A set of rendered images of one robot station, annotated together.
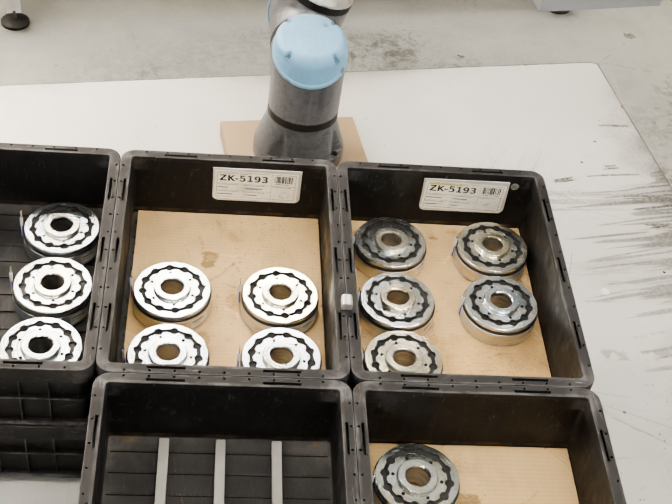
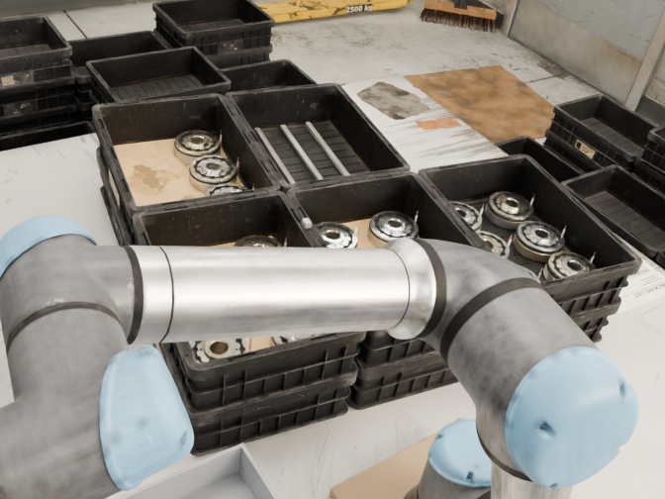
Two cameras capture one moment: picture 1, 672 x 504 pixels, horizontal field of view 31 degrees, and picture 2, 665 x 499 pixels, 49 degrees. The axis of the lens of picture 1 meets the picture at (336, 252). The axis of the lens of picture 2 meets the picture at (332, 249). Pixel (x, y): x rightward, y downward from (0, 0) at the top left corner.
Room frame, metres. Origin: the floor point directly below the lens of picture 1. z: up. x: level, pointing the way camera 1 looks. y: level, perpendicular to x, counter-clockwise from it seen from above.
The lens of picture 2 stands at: (2.07, -0.37, 1.78)
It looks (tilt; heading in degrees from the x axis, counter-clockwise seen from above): 39 degrees down; 159
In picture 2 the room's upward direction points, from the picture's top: 9 degrees clockwise
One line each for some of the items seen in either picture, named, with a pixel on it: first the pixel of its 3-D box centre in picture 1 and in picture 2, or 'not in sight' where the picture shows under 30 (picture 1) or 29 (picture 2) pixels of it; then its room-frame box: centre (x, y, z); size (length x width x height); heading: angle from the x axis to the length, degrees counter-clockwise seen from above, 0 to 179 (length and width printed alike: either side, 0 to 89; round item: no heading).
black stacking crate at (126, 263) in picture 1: (225, 288); (390, 263); (1.09, 0.14, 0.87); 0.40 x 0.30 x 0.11; 9
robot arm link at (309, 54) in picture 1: (307, 66); (469, 474); (1.57, 0.09, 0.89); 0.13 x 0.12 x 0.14; 10
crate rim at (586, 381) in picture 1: (455, 271); (243, 272); (1.13, -0.16, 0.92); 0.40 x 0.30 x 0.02; 9
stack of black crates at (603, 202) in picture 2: not in sight; (615, 245); (0.49, 1.27, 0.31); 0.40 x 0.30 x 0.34; 18
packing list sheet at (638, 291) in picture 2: not in sight; (601, 258); (0.96, 0.76, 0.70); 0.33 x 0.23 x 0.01; 18
